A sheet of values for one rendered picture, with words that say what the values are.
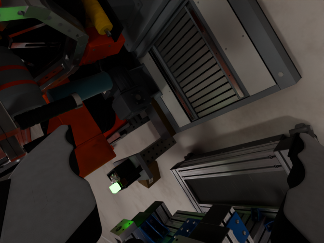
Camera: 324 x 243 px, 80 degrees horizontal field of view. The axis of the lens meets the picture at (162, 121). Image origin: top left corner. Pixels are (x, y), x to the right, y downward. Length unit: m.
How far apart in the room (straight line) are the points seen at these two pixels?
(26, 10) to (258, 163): 0.93
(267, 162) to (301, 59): 0.43
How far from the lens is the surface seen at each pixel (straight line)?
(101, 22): 0.78
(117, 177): 1.24
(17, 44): 0.87
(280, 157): 0.90
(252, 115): 1.12
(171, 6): 1.03
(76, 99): 0.55
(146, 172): 1.19
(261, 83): 0.95
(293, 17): 0.96
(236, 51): 0.96
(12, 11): 0.58
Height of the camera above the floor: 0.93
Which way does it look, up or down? 36 degrees down
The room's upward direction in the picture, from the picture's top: 123 degrees counter-clockwise
